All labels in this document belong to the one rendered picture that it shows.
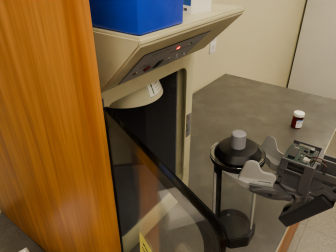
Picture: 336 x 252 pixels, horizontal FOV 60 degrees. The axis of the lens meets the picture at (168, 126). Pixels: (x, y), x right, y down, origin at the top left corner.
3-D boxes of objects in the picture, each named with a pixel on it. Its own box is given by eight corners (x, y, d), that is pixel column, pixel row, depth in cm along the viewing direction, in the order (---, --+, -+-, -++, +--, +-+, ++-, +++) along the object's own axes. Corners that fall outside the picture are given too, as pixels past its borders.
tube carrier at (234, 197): (200, 232, 68) (200, 156, 57) (222, 204, 75) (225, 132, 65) (244, 255, 62) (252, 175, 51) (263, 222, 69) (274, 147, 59)
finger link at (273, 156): (259, 124, 62) (294, 145, 55) (255, 147, 65) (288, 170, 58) (248, 128, 60) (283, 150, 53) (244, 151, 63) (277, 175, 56)
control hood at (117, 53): (88, 90, 47) (78, 27, 42) (195, 46, 69) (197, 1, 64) (142, 110, 41) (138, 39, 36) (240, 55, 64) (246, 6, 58)
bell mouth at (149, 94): (72, 95, 68) (68, 72, 65) (125, 73, 80) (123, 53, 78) (127, 117, 59) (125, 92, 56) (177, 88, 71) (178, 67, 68)
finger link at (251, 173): (225, 151, 53) (278, 157, 51) (222, 176, 56) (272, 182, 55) (224, 161, 51) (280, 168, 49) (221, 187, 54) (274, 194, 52)
